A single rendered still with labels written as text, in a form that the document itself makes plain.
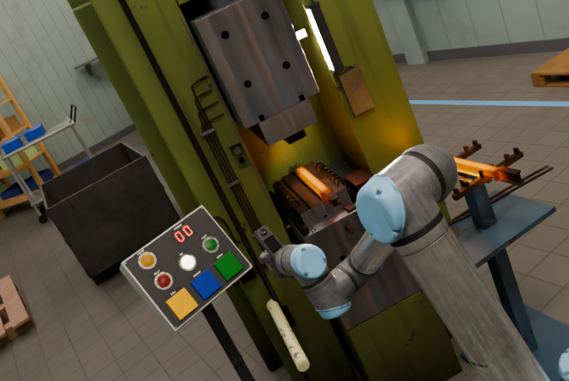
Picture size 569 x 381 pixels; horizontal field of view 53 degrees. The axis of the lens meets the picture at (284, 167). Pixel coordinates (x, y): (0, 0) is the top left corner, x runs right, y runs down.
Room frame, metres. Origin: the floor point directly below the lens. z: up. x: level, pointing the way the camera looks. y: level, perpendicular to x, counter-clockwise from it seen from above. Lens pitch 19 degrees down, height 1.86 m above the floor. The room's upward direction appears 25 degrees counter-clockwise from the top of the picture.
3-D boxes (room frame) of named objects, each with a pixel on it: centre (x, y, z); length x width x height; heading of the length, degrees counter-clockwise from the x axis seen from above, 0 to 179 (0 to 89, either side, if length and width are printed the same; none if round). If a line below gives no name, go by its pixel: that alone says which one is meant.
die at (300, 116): (2.15, -0.05, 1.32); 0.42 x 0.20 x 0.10; 8
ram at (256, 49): (2.15, -0.09, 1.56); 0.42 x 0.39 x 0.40; 8
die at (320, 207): (2.15, -0.05, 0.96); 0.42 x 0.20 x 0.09; 8
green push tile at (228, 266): (1.73, 0.31, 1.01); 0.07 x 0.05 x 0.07; 123
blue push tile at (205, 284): (1.68, 0.40, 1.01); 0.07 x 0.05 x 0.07; 123
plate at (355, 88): (2.11, -0.38, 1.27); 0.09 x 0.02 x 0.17; 98
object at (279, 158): (2.47, -0.05, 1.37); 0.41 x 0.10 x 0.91; 98
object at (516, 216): (1.86, -0.60, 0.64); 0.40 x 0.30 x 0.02; 107
